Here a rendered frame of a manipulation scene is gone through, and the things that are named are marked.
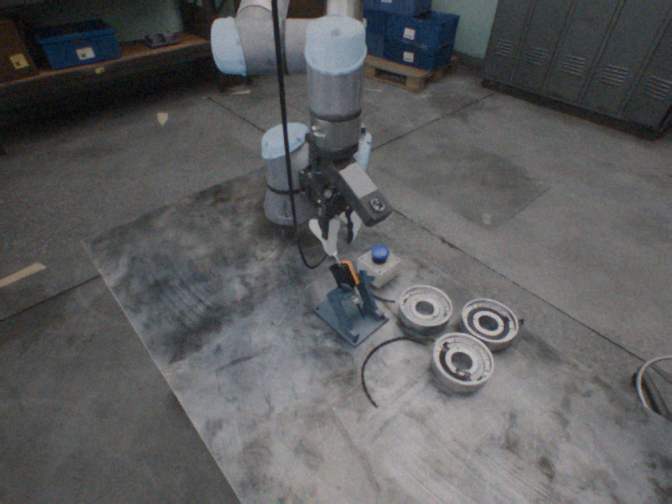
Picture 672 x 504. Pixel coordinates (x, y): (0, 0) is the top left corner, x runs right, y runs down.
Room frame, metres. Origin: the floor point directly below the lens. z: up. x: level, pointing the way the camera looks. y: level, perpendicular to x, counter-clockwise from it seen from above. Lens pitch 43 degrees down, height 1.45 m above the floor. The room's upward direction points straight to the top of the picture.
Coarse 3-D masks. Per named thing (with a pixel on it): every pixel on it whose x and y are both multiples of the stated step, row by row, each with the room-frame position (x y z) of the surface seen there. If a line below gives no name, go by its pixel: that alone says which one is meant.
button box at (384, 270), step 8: (368, 256) 0.64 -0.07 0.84; (392, 256) 0.64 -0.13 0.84; (360, 264) 0.62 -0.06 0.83; (368, 264) 0.61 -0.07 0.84; (376, 264) 0.61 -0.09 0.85; (384, 264) 0.61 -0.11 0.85; (392, 264) 0.61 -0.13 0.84; (400, 264) 0.62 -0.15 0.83; (368, 272) 0.60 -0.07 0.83; (376, 272) 0.59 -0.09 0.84; (384, 272) 0.59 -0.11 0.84; (392, 272) 0.61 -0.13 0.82; (376, 280) 0.58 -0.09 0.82; (384, 280) 0.59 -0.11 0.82
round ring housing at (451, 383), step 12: (444, 336) 0.42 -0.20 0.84; (456, 336) 0.43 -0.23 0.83; (468, 336) 0.42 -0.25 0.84; (456, 348) 0.41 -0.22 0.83; (480, 348) 0.41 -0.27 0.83; (432, 360) 0.38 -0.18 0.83; (468, 360) 0.39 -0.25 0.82; (492, 360) 0.37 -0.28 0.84; (444, 372) 0.35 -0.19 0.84; (444, 384) 0.35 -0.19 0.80; (456, 384) 0.33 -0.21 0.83; (468, 384) 0.33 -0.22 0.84; (480, 384) 0.33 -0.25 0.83
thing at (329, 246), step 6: (312, 222) 0.53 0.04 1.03; (330, 222) 0.50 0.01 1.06; (336, 222) 0.50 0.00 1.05; (312, 228) 0.53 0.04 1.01; (318, 228) 0.52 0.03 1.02; (330, 228) 0.50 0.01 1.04; (336, 228) 0.50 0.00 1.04; (318, 234) 0.52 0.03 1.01; (330, 234) 0.50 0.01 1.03; (336, 234) 0.51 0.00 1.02; (324, 240) 0.49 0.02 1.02; (330, 240) 0.50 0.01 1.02; (336, 240) 0.51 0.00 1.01; (324, 246) 0.50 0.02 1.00; (330, 246) 0.50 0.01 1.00; (330, 252) 0.50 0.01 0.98
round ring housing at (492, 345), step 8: (472, 304) 0.51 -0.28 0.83; (480, 304) 0.51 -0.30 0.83; (488, 304) 0.51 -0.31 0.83; (496, 304) 0.51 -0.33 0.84; (464, 312) 0.49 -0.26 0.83; (480, 312) 0.49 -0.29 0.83; (488, 312) 0.49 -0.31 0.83; (504, 312) 0.49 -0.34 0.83; (512, 312) 0.48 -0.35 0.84; (464, 320) 0.46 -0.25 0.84; (480, 320) 0.48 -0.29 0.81; (488, 320) 0.48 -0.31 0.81; (496, 320) 0.47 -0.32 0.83; (512, 320) 0.47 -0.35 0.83; (464, 328) 0.45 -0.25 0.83; (480, 328) 0.45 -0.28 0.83; (496, 328) 0.46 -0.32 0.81; (472, 336) 0.43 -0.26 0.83; (480, 336) 0.42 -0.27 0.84; (512, 336) 0.42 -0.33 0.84; (488, 344) 0.41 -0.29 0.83; (496, 344) 0.41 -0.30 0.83; (504, 344) 0.41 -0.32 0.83
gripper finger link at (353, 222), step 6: (348, 210) 0.54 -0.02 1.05; (342, 216) 0.57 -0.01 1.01; (348, 216) 0.53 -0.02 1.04; (354, 216) 0.53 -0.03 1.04; (348, 222) 0.54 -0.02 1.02; (354, 222) 0.53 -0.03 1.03; (360, 222) 0.55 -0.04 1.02; (348, 228) 0.54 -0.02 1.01; (354, 228) 0.53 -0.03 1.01; (348, 234) 0.54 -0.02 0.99; (354, 234) 0.54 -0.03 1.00; (348, 240) 0.54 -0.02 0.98
